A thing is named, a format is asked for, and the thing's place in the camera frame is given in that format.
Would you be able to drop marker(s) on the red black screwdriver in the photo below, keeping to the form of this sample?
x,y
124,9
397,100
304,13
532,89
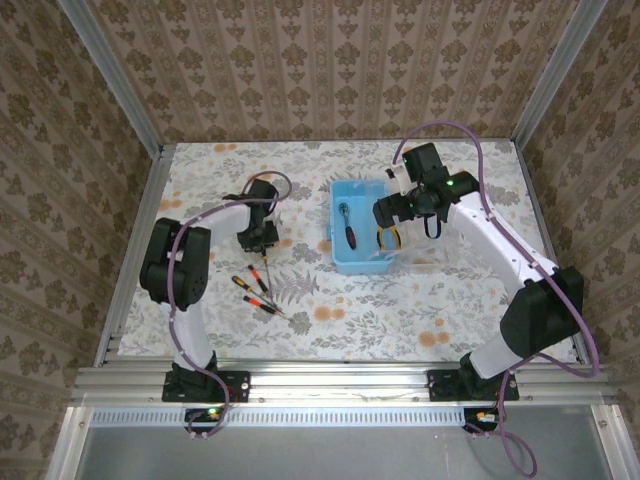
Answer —
x,y
255,302
256,274

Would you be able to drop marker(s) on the long black yellow screwdriver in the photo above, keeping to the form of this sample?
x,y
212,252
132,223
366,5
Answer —
x,y
266,272

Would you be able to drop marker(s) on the short yellow black screwdriver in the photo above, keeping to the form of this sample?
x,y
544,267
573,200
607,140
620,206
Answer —
x,y
240,282

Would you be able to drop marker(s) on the dark red ratchet screwdriver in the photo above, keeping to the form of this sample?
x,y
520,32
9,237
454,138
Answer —
x,y
351,235

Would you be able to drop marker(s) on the blue plastic tool box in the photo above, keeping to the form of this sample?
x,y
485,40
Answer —
x,y
360,265

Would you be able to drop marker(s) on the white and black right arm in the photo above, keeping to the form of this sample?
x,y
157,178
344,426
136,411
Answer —
x,y
540,310

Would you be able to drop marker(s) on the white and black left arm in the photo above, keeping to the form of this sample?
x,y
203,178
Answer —
x,y
170,270

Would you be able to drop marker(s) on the floral table cloth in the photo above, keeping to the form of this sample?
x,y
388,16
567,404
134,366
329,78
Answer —
x,y
350,320

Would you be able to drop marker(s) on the black left controller board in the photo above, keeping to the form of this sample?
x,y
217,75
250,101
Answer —
x,y
210,414

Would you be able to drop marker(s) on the black controller board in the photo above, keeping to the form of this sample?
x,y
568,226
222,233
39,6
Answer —
x,y
210,414
480,417

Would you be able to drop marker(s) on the grey metal panel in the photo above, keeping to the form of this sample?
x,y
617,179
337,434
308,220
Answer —
x,y
325,455

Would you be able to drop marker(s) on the black right controller board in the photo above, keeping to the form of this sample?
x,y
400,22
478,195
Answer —
x,y
480,417

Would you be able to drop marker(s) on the aluminium right side rail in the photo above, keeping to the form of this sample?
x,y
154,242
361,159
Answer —
x,y
537,200

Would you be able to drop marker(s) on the aluminium left side rail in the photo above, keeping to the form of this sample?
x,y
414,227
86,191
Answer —
x,y
147,210

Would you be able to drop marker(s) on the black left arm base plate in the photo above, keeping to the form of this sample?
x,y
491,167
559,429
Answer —
x,y
240,385

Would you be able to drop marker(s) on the aluminium front frame rail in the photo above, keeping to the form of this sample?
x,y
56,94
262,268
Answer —
x,y
340,382

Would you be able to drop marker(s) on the aluminium right frame post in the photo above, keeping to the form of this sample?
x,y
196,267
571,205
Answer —
x,y
555,75

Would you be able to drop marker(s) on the aluminium frame post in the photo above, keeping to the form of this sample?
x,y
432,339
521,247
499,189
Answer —
x,y
555,75
115,85

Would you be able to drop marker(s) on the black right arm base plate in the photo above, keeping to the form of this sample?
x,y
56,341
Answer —
x,y
440,387

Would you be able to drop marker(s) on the aluminium left frame post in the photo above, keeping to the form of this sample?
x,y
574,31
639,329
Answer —
x,y
115,85

